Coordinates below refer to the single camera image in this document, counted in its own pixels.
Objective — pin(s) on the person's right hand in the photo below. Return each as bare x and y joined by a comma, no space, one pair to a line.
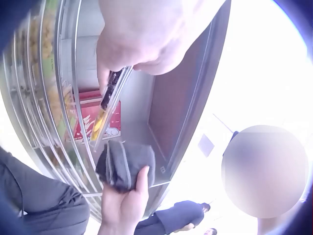
119,210

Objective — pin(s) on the person's left hand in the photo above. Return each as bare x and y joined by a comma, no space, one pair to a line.
146,31

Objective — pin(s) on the person's left fingers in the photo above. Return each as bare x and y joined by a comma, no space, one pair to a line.
103,76

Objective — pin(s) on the person's right thumb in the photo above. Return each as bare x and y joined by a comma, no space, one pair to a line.
143,180

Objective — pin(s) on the grey cloth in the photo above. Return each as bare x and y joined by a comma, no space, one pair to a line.
127,164

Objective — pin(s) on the clear plastic food packet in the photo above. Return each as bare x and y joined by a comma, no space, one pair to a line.
110,102

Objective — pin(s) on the full shop shelf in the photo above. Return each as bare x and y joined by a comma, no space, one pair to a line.
49,80

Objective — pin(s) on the person's body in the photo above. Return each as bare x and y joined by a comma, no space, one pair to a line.
41,193

